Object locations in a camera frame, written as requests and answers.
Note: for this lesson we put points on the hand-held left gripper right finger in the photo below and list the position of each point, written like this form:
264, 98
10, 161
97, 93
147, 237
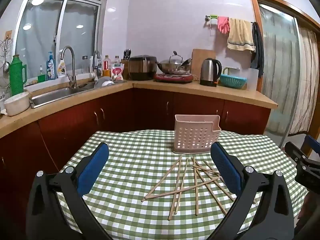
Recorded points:
226, 170

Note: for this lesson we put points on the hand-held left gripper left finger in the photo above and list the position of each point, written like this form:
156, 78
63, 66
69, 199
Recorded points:
93, 167

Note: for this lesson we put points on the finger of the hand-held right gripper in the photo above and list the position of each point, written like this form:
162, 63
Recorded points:
313, 143
296, 153

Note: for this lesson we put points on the pink perforated utensil holder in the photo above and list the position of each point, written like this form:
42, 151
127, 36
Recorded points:
196, 136

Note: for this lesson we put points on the pile of wooden chopsticks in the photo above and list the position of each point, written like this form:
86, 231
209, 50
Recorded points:
178, 191

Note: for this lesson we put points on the green checked tablecloth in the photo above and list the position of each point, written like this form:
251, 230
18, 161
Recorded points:
137, 175

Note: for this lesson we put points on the striped curtain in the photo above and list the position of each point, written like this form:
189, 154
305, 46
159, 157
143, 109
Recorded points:
307, 80

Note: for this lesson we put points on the steel kitchen sink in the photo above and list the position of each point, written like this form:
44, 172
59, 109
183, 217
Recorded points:
57, 93

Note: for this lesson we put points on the tan kitchen countertop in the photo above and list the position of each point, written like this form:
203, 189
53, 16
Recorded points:
200, 91

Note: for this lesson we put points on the frosted glass sliding door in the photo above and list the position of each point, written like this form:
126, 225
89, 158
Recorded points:
277, 67

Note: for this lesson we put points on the translucent plastic container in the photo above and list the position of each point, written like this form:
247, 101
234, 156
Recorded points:
252, 78

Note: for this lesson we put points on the dishes in sink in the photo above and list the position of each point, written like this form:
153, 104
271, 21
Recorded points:
105, 81

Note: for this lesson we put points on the teal plastic colander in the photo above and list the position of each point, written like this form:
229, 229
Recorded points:
232, 81

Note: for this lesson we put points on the tall steel faucet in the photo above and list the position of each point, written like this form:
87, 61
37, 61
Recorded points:
71, 72

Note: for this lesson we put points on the red and white pouch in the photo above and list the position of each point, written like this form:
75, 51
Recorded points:
117, 72

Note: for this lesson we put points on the steel electric kettle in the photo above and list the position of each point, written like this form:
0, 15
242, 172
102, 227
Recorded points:
208, 71

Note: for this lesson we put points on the white lidded pot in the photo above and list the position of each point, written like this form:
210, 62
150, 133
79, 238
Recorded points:
16, 103

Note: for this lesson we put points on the yellow cooking oil bottle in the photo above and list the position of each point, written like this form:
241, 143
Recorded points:
106, 67

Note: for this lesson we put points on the white plastic bottle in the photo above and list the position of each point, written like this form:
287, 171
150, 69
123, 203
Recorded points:
91, 63

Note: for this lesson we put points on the small steel faucet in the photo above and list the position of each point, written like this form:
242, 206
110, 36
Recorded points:
96, 62

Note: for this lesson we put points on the small green bottle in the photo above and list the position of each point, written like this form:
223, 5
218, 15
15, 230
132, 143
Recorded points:
41, 76

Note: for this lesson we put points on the red induction cooker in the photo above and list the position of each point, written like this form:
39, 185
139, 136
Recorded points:
173, 78

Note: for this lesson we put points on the white spray bottle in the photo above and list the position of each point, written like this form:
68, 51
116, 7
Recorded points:
61, 66

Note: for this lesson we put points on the wooden block with scissors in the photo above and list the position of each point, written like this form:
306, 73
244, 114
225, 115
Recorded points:
125, 65

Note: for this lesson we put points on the blue dish soap bottle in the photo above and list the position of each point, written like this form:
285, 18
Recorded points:
50, 67

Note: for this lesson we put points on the clear bottle yellow cap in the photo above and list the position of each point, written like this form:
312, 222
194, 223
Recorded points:
116, 60

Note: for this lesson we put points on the dark rice cooker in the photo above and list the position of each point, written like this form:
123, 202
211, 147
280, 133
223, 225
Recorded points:
141, 67

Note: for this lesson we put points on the dark hanging cloth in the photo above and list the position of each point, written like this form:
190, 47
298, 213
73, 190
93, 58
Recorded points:
258, 47

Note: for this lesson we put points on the steel wok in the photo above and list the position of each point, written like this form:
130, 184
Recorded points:
172, 69

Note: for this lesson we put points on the wooden cutting board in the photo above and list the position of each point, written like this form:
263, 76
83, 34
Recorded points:
202, 56

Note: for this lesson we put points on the green thermos jug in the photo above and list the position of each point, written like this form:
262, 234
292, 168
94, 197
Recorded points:
17, 77

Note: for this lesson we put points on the steel wok lid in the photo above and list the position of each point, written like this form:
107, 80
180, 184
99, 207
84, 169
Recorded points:
175, 59

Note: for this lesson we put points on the beige striped towel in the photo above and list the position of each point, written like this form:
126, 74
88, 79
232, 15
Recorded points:
240, 36

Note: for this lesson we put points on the hanging metal strainer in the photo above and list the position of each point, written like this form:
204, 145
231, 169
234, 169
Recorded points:
5, 55

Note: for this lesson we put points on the pink rubber glove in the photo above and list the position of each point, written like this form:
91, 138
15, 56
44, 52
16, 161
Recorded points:
223, 24

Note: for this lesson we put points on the sliding window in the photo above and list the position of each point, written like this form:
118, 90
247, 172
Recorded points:
37, 30

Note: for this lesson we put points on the green plastic hook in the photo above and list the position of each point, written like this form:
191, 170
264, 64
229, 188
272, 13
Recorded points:
213, 17

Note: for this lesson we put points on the wooden door frame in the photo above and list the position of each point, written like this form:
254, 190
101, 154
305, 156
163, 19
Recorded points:
253, 5

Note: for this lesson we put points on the metal towel rail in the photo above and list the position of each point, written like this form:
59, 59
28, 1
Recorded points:
207, 18

